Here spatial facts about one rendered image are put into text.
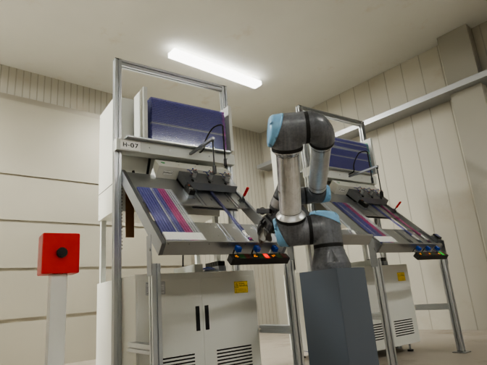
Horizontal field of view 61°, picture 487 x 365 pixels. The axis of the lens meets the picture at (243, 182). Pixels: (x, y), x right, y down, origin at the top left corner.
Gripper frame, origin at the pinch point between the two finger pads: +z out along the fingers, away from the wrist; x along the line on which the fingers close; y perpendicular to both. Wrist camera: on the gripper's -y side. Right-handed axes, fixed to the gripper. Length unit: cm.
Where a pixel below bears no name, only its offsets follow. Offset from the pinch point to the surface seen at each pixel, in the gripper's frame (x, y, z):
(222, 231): -12.1, -14.7, 4.8
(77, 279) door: -16, -213, 193
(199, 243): -30.9, -2.4, 3.7
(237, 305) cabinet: 7.8, -6.0, 46.2
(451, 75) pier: 285, -140, -112
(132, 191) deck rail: -49, -50, 5
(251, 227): 8.2, -19.0, 4.8
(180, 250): -39.3, -2.4, 7.6
